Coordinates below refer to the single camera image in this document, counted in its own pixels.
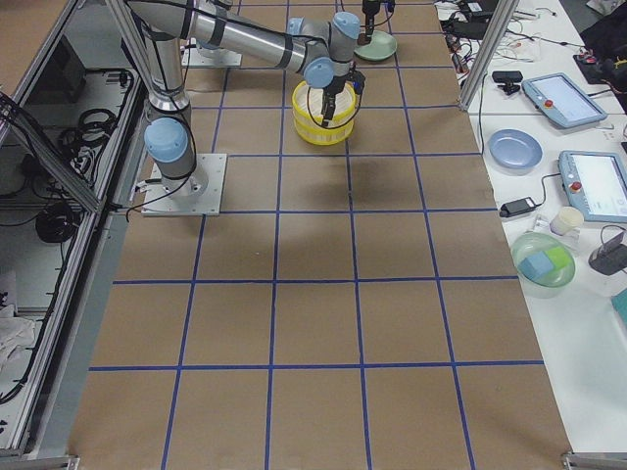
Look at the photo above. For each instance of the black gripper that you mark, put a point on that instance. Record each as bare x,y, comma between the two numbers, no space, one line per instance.
335,88
368,21

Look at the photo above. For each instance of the yellow bamboo steamer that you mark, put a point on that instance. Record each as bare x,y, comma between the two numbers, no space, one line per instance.
323,136
306,104

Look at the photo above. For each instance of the brown steamed bun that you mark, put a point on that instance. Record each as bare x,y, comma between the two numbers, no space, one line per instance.
365,39

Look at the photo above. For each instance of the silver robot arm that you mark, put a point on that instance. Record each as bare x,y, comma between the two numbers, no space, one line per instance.
370,9
321,52

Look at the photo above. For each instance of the light green plate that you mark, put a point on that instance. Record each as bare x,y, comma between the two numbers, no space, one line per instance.
382,47

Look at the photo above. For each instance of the black webcam on desk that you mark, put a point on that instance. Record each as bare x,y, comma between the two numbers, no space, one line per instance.
508,80

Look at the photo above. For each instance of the blue plate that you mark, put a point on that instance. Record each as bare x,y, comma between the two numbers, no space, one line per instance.
514,151

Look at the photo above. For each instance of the upper teach pendant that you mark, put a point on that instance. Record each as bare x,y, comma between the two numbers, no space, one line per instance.
560,100

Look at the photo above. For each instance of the teach pendant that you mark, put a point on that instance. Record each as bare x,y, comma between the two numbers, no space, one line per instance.
594,184
560,100

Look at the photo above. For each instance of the black power adapter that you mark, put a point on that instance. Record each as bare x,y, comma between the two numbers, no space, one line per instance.
517,207

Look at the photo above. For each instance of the white paper cup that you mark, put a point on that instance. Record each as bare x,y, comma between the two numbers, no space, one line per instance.
566,220

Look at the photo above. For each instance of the green bowl with blocks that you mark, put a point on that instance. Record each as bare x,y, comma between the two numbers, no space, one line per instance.
544,264

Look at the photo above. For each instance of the lower teach pendant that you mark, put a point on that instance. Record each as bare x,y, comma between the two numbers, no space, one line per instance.
594,184

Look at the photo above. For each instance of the crumpled white cloth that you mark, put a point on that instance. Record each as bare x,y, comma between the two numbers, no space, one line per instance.
17,335

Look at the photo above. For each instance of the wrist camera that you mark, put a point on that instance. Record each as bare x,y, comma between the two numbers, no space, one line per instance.
358,82

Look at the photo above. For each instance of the aluminium frame post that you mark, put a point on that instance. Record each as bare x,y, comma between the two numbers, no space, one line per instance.
495,31

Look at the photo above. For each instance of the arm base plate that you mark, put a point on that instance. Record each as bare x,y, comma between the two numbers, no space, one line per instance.
197,57
201,193

